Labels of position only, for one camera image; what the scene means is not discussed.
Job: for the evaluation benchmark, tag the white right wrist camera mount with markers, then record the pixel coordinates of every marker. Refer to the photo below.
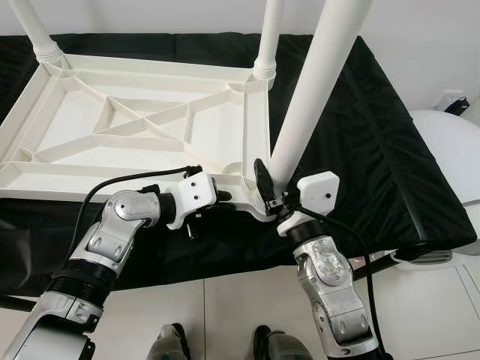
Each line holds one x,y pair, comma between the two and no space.
319,193

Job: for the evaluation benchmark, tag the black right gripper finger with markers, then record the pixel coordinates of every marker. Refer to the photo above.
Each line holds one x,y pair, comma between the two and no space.
265,186

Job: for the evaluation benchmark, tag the silver robot leg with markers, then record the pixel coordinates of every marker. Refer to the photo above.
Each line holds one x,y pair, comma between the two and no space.
169,345
285,346

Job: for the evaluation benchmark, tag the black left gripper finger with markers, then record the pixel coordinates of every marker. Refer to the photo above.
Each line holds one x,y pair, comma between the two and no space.
223,196

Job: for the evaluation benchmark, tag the silver robot right leg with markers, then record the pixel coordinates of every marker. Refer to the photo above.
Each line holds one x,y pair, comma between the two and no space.
285,346

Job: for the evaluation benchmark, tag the silver robot left leg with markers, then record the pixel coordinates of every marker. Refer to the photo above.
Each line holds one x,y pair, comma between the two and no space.
169,345

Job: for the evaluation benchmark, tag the wall socket with black plug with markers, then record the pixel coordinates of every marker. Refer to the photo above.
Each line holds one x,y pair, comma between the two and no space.
455,103

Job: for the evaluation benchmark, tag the black metal bench leg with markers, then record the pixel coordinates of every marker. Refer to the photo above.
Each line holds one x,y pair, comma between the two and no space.
373,268
19,303

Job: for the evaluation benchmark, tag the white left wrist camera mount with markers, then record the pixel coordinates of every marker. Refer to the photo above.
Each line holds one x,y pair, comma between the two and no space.
191,195

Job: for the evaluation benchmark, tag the small pink object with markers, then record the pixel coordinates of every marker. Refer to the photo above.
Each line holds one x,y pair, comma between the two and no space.
358,259

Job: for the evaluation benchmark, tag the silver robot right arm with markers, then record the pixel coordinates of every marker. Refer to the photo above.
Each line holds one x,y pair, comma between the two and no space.
330,285

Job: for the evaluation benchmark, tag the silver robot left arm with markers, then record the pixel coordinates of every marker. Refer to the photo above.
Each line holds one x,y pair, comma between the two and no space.
112,232

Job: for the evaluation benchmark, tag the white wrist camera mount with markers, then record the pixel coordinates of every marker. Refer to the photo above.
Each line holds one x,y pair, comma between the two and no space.
319,193
191,195

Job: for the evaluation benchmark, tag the black quilted bench cover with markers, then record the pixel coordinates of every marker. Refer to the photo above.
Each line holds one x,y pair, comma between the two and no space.
375,150

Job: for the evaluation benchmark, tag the white ribbed plastic table top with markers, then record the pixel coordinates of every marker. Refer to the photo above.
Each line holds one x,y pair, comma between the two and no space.
75,120

